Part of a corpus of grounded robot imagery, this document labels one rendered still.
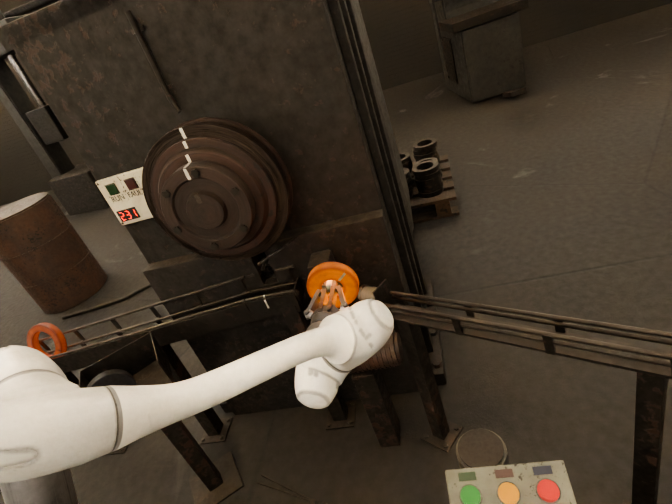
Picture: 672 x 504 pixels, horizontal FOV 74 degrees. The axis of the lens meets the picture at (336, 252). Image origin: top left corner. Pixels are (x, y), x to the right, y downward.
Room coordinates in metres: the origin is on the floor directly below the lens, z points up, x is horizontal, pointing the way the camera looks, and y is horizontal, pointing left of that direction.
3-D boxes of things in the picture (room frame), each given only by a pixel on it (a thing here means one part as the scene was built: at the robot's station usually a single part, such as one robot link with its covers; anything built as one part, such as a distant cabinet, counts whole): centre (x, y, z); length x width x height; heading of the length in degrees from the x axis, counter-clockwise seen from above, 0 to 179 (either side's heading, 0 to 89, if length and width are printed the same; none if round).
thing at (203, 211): (1.30, 0.32, 1.11); 0.28 x 0.06 x 0.28; 74
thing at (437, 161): (3.23, -0.45, 0.22); 1.20 x 0.81 x 0.44; 72
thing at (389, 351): (1.18, 0.01, 0.27); 0.22 x 0.13 x 0.53; 74
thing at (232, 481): (1.26, 0.83, 0.36); 0.26 x 0.20 x 0.72; 109
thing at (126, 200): (1.60, 0.59, 1.15); 0.26 x 0.02 x 0.18; 74
